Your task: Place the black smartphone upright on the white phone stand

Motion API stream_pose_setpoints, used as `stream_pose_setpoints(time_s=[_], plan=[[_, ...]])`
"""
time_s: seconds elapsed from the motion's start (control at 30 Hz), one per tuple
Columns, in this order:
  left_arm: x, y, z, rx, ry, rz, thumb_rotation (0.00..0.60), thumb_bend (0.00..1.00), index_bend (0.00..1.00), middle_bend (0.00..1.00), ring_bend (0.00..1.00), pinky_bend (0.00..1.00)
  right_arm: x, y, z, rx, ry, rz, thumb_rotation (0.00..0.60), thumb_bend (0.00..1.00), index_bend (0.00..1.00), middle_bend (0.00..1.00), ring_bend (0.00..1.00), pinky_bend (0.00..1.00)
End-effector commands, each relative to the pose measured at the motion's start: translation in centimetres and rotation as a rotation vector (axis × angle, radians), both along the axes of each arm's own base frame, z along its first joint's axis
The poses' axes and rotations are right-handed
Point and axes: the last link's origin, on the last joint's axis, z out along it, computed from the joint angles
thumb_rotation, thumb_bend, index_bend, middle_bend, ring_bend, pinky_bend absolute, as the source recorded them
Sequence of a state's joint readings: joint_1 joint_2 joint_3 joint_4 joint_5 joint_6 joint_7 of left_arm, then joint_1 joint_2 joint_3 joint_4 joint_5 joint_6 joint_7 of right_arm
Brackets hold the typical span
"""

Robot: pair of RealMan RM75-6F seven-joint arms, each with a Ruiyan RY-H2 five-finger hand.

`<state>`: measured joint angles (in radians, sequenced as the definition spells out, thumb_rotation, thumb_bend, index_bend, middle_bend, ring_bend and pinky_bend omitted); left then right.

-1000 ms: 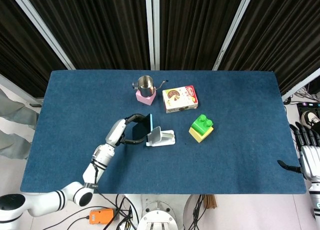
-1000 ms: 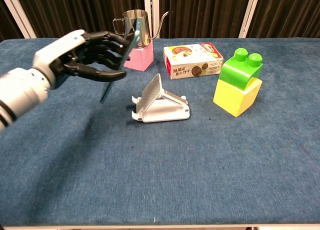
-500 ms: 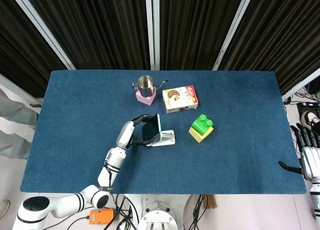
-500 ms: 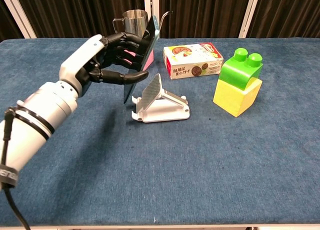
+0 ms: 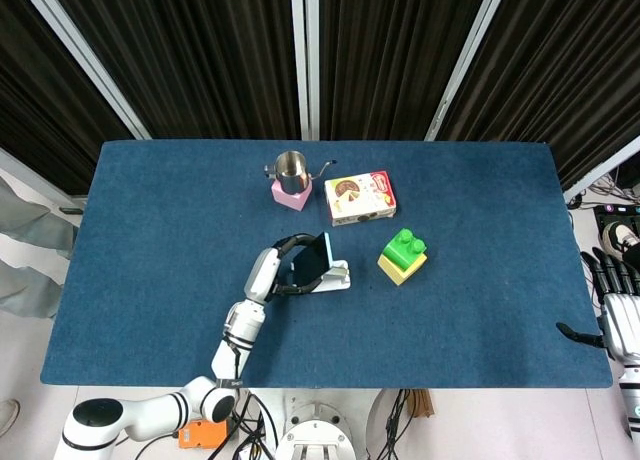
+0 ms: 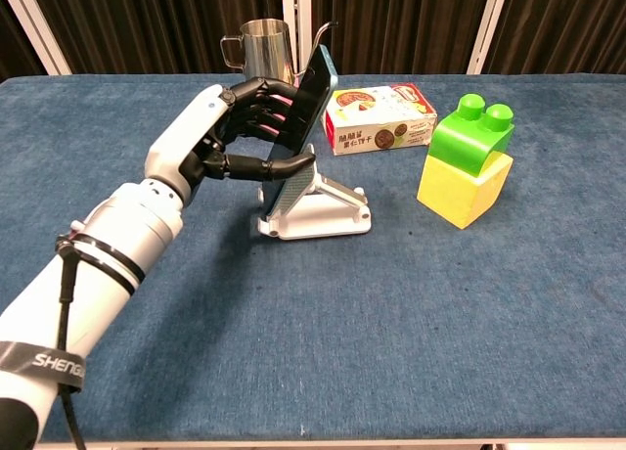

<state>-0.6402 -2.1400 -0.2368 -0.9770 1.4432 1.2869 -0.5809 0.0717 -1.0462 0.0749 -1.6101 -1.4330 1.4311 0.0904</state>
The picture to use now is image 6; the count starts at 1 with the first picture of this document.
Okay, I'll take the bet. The white frame post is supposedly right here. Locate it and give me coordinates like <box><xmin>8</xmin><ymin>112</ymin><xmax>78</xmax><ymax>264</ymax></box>
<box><xmin>281</xmin><ymin>0</ymin><xmax>314</xmax><ymax>77</ymax></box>
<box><xmin>467</xmin><ymin>0</ymin><xmax>513</xmax><ymax>75</ymax></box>
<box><xmin>0</xmin><ymin>0</ymin><xmax>73</xmax><ymax>77</ymax></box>

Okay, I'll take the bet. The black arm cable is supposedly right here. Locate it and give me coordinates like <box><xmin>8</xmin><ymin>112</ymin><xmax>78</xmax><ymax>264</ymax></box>
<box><xmin>54</xmin><ymin>233</ymin><xmax>87</xmax><ymax>450</ymax></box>

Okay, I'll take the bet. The blue table cloth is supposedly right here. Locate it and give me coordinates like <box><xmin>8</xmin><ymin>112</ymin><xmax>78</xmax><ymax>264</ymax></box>
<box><xmin>0</xmin><ymin>72</ymin><xmax>626</xmax><ymax>444</ymax></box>

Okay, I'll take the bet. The yellow block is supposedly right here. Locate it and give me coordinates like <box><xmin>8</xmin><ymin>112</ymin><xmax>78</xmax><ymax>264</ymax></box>
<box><xmin>416</xmin><ymin>151</ymin><xmax>514</xmax><ymax>231</ymax></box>

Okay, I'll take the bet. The green toy brick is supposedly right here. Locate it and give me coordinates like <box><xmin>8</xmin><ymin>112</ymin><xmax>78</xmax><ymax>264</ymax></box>
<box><xmin>428</xmin><ymin>93</ymin><xmax>515</xmax><ymax>178</ymax></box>

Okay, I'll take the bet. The white phone stand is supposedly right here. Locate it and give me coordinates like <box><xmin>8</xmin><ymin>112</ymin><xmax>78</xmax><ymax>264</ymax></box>
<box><xmin>257</xmin><ymin>144</ymin><xmax>374</xmax><ymax>241</ymax></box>

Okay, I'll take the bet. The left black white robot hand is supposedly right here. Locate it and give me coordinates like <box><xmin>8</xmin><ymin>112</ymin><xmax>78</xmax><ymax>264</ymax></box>
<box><xmin>145</xmin><ymin>76</ymin><xmax>317</xmax><ymax>211</ymax></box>

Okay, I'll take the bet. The black smartphone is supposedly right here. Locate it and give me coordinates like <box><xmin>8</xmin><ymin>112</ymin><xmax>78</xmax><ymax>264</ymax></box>
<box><xmin>263</xmin><ymin>43</ymin><xmax>339</xmax><ymax>222</ymax></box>

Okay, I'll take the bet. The white red snack box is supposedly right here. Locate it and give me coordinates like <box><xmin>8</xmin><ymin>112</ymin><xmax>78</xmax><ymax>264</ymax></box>
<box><xmin>323</xmin><ymin>82</ymin><xmax>439</xmax><ymax>157</ymax></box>

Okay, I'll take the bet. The steel gooseneck pitcher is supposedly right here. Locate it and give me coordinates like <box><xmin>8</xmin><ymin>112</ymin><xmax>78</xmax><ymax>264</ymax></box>
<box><xmin>219</xmin><ymin>20</ymin><xmax>339</xmax><ymax>87</ymax></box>

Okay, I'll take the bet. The black pleated curtain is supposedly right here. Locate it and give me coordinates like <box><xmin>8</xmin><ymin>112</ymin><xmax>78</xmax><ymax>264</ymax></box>
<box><xmin>483</xmin><ymin>0</ymin><xmax>626</xmax><ymax>74</ymax></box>
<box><xmin>310</xmin><ymin>0</ymin><xmax>490</xmax><ymax>75</ymax></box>
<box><xmin>0</xmin><ymin>0</ymin><xmax>50</xmax><ymax>83</ymax></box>
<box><xmin>28</xmin><ymin>0</ymin><xmax>288</xmax><ymax>75</ymax></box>

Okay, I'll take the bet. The black arm strap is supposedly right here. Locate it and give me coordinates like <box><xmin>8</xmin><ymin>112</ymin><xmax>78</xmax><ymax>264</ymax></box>
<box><xmin>0</xmin><ymin>340</ymin><xmax>88</xmax><ymax>391</ymax></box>

